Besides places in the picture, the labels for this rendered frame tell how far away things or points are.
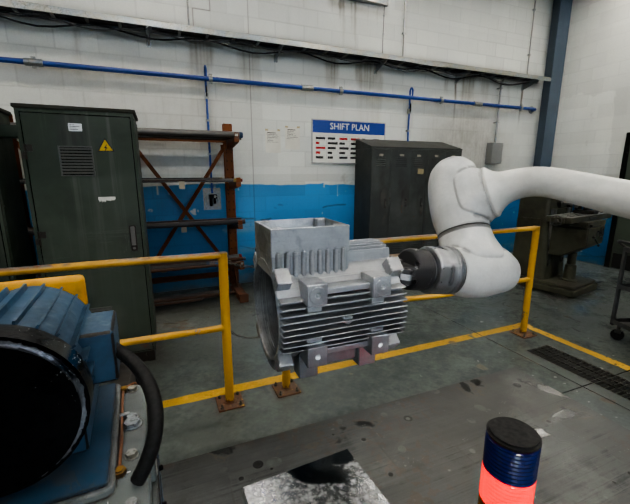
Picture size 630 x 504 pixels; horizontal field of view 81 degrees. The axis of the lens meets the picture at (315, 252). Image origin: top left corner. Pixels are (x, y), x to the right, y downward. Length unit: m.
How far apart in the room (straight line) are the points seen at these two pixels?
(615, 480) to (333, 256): 0.95
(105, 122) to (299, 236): 2.66
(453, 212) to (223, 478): 0.81
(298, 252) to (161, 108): 4.57
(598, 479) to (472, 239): 0.72
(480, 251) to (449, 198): 0.12
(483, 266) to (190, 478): 0.83
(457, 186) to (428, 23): 5.98
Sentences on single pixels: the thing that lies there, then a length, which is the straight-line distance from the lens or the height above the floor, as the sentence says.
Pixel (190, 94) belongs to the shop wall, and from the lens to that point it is 5.07.
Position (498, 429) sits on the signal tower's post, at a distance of 0.54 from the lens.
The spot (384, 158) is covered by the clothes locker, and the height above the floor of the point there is 1.71.
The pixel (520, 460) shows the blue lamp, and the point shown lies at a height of 1.20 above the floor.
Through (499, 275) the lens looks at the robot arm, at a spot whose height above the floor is 1.34.
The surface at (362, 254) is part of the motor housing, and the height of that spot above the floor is 1.40.
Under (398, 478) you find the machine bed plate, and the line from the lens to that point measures 1.06.
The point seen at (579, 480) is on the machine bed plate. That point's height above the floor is 0.80.
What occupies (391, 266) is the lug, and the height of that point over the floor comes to 1.39.
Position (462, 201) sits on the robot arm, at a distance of 0.76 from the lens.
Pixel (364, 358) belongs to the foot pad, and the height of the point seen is 1.23.
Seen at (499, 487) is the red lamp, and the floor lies 1.16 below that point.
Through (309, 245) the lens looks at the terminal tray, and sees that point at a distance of 0.52.
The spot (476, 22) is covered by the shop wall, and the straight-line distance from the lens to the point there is 7.32.
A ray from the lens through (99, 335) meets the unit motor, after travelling 0.58.
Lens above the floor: 1.52
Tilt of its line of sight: 12 degrees down
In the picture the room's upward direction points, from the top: straight up
